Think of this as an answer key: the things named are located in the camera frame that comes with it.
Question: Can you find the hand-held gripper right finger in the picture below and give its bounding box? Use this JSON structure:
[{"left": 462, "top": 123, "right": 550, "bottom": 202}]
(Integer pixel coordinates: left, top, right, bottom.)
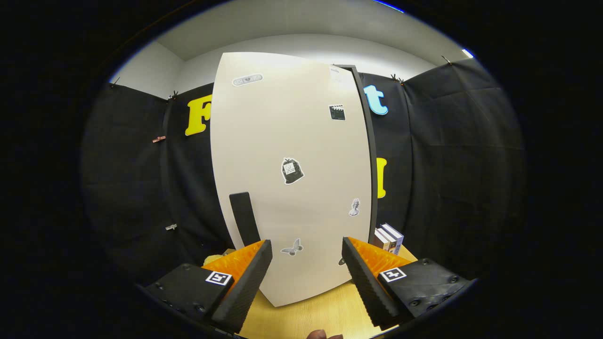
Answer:
[{"left": 342, "top": 236, "right": 474, "bottom": 330}]

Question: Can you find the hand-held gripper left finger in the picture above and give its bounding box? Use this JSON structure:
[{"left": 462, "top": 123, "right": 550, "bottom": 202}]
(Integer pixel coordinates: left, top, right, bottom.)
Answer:
[{"left": 139, "top": 239, "right": 274, "bottom": 334}]

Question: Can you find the purple striped box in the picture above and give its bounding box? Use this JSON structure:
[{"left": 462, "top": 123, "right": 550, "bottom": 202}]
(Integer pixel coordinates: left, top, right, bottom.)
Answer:
[{"left": 380, "top": 223, "right": 405, "bottom": 255}]

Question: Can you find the black backdrop cloth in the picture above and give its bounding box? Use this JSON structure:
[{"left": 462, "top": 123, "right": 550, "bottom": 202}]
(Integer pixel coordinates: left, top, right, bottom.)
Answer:
[{"left": 82, "top": 59, "right": 526, "bottom": 288}]

